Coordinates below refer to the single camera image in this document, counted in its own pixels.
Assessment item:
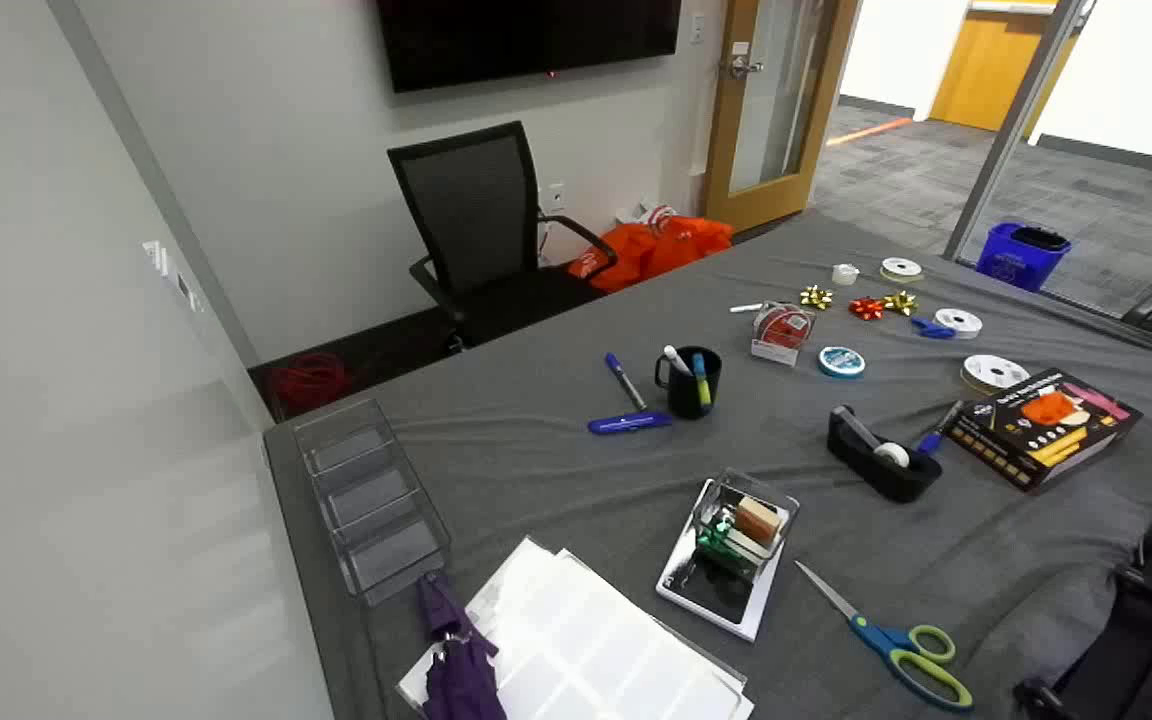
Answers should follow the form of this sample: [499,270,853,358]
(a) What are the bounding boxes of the red plaid tape roll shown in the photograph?
[758,306,811,354]

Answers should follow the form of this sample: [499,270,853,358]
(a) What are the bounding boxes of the teal white tape roll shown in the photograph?
[811,339,870,385]

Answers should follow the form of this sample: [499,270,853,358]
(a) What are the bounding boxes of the black tape dispenser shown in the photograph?
[822,398,947,506]

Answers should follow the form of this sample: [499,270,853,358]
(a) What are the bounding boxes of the black printed flat box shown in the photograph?
[940,369,1142,496]

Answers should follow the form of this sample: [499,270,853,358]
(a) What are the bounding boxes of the grey tablecloth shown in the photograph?
[260,207,1152,720]

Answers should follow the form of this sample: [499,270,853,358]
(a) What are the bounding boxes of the black mug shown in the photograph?
[653,339,728,424]

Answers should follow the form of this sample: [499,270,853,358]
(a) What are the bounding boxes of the blue green marker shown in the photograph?
[689,349,715,410]

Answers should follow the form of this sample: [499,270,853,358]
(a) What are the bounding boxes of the orange plastic bag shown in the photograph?
[562,210,740,296]

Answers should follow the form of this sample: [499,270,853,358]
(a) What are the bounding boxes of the black mesh office chair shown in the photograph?
[383,117,622,351]

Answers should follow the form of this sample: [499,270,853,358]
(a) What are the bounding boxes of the white tray with spools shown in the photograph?
[653,469,803,649]

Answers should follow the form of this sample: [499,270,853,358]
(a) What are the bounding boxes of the clear compartment tray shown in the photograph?
[291,402,450,611]

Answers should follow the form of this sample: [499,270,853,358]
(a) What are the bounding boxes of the wooden door with glass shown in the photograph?
[697,0,864,237]

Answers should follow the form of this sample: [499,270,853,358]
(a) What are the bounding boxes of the white paper sheets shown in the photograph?
[390,537,757,720]

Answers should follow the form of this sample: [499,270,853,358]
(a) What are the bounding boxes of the purple cloth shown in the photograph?
[412,568,512,720]

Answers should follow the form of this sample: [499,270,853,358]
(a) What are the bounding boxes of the blue marker pen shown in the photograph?
[912,395,969,465]

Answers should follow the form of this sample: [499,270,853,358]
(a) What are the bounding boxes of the large white ribbon spool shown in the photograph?
[959,349,1032,395]

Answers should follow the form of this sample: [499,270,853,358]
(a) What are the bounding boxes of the green blue scissors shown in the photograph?
[790,557,980,717]

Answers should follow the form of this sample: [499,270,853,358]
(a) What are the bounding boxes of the blue recycling bin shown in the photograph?
[971,214,1076,296]

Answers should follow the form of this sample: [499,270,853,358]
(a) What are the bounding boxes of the plain wooden door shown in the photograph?
[928,0,1066,136]

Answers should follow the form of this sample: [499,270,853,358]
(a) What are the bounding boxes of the red coiled cable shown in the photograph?
[264,349,363,417]

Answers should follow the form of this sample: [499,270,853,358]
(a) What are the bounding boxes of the black wall television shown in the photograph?
[372,0,684,95]

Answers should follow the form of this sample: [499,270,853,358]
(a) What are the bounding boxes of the grey metal frame post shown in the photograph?
[940,0,1100,264]

